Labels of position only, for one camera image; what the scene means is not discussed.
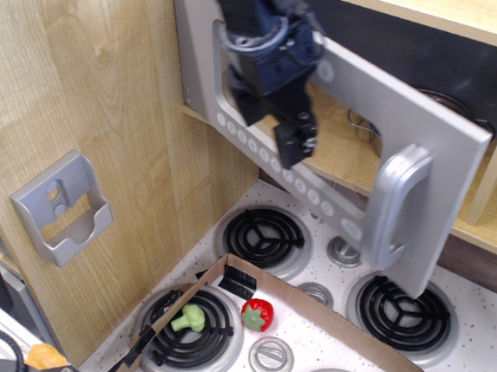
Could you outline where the back left stove burner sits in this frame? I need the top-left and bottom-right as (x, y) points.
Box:
(213, 205), (313, 281)

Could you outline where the steel cooking pot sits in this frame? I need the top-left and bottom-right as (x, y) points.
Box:
(347, 88), (496, 157)

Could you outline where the grey microwave door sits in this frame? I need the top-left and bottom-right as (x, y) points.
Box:
(174, 0), (491, 298)

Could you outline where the grey stove knob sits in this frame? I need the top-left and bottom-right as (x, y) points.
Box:
(298, 282), (334, 309)
(248, 336), (294, 372)
(326, 237), (362, 269)

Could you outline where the back right stove burner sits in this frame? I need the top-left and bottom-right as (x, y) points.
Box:
(344, 273), (459, 369)

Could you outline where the brown cardboard barrier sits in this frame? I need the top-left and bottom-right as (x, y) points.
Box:
(107, 254), (425, 372)

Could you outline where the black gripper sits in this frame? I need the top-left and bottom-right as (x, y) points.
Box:
(224, 12), (324, 169)

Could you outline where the grey middle stove knob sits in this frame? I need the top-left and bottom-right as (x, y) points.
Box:
(298, 282), (334, 309)

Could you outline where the red toy strawberry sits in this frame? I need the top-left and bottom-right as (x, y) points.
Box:
(240, 298), (275, 332)

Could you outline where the grey wall phone holder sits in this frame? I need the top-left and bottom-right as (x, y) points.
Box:
(10, 151), (114, 267)

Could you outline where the grey front stove knob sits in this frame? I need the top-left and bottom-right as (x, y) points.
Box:
(248, 336), (294, 372)

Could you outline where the green toy broccoli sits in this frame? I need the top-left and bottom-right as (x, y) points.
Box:
(170, 304), (206, 332)

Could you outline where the grey back stove knob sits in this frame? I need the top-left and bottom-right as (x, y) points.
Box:
(326, 237), (362, 269)

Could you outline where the orange toy food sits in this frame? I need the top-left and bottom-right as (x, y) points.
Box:
(24, 343), (69, 370)

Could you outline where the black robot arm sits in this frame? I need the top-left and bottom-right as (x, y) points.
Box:
(217, 0), (325, 169)

